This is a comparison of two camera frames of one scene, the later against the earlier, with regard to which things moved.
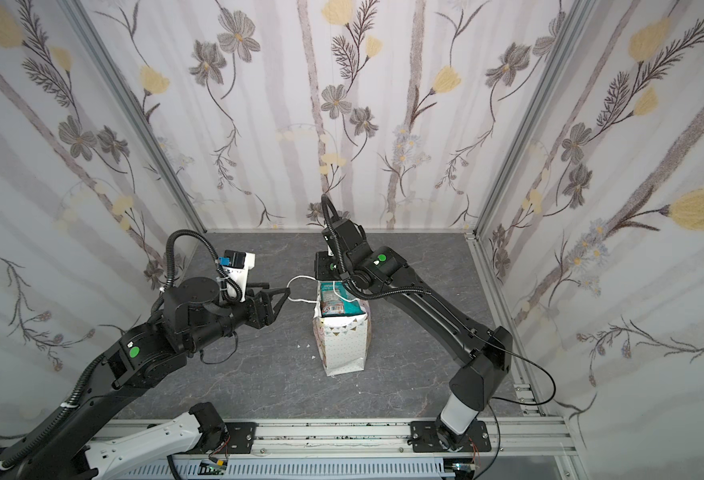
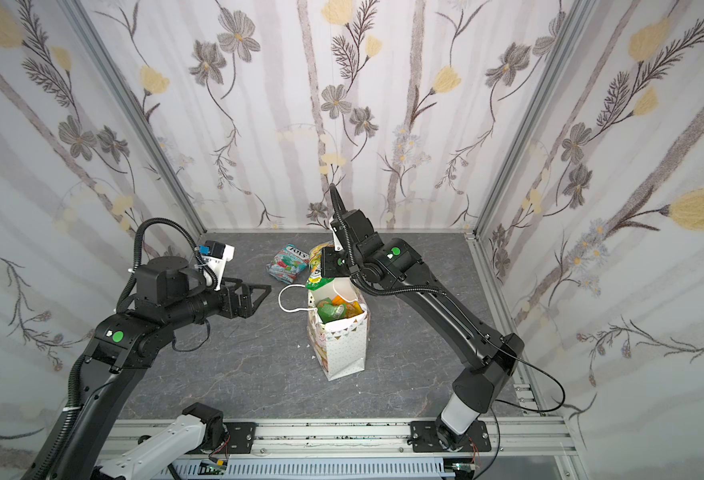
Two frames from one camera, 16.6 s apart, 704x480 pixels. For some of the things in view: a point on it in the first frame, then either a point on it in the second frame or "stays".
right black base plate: (424, 438) stays
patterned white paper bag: (343, 342) stays
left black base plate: (241, 437) stays
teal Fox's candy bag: (337, 300) → (287, 263)
